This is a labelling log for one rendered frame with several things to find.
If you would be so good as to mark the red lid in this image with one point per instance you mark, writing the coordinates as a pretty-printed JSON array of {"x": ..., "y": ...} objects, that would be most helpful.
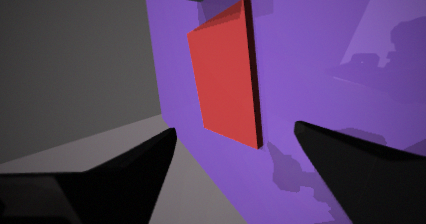
[{"x": 224, "y": 62}]

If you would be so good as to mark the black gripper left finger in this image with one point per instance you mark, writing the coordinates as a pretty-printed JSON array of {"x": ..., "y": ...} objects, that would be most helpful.
[{"x": 123, "y": 190}]

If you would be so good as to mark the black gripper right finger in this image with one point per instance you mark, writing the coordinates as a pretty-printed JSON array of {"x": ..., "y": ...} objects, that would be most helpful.
[{"x": 374, "y": 184}]

